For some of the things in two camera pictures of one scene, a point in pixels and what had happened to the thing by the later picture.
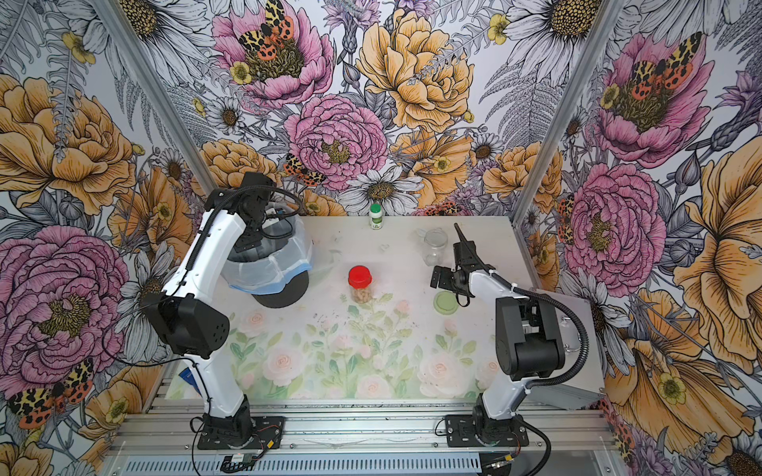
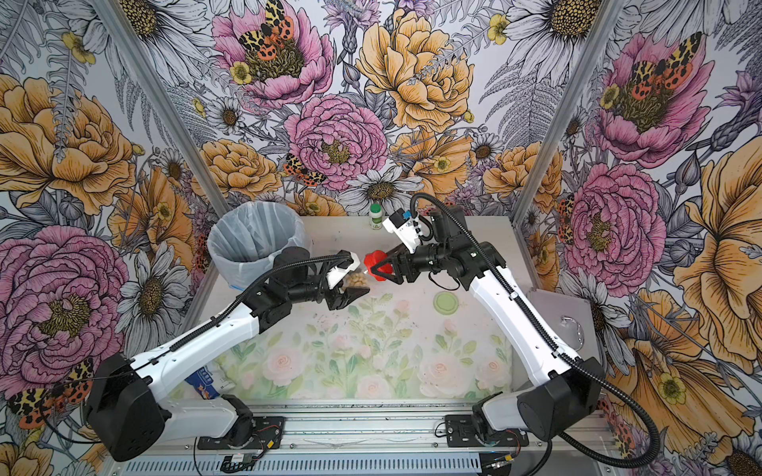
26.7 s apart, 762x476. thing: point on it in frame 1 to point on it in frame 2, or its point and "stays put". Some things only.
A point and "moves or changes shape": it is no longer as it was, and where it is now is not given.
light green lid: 445,302 stays put
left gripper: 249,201 to 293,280
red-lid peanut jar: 359,279 moves or changes shape
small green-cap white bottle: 376,216 stays put
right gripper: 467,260 to 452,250
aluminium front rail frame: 372,438 stays put
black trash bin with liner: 275,272 stays put
